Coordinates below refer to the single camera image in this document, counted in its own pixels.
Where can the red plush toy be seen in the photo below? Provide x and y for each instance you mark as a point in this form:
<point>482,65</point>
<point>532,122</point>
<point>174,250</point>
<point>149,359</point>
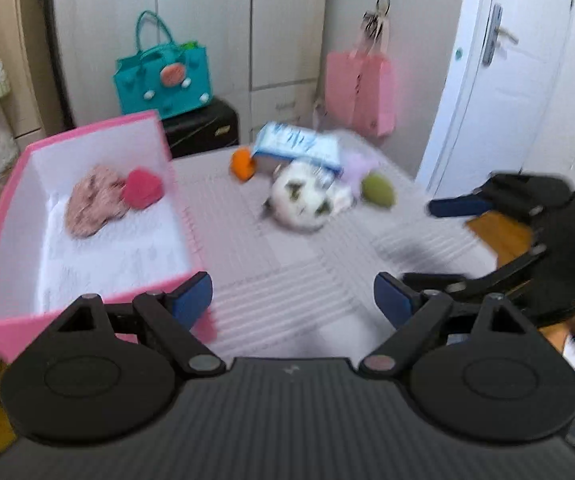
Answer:
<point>142,187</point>

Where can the white door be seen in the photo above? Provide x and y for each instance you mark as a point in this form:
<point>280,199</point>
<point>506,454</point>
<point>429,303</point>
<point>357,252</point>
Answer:
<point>507,110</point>

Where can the purple plush toy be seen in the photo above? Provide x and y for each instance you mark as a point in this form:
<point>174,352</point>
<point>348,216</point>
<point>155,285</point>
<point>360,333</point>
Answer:
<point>357,165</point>

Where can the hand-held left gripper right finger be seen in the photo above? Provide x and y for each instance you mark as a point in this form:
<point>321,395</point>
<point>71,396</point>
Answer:
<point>392,300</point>

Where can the green plush toy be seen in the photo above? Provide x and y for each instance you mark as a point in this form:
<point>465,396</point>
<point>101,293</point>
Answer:
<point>378,190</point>

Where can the blue wet wipes pack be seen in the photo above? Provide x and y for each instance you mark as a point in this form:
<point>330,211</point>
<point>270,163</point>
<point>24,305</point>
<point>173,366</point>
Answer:
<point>297,142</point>

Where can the teal felt handbag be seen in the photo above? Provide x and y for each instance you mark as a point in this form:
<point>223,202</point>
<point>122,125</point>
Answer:
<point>157,85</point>

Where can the orange plush ball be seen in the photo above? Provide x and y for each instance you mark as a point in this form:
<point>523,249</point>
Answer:
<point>242,165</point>

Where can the black case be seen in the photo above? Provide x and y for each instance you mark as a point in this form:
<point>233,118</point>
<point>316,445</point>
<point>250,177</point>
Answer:
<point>197,127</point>

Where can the pink storage box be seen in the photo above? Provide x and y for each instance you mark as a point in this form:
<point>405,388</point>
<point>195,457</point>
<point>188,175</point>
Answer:
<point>137,122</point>

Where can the pink floral fabric pouch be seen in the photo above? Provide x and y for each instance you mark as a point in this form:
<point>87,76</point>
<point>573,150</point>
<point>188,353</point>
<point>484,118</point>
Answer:
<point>92,200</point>

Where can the grey wardrobe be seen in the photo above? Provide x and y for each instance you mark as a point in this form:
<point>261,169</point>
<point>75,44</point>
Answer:
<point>207,20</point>

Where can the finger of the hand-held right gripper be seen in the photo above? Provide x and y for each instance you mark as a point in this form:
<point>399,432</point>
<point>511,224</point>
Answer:
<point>457,206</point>
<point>437,280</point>

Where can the white printed paper liner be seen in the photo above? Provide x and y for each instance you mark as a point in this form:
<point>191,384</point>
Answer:
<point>117,255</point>

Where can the pink paper bag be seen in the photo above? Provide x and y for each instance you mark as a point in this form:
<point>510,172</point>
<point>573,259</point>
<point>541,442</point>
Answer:
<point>362,90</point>

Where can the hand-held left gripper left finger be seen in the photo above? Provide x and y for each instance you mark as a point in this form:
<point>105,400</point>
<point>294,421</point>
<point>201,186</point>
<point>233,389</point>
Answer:
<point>195,297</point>

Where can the white cat plush toy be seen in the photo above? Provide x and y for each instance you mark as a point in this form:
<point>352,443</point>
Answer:
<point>297,200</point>

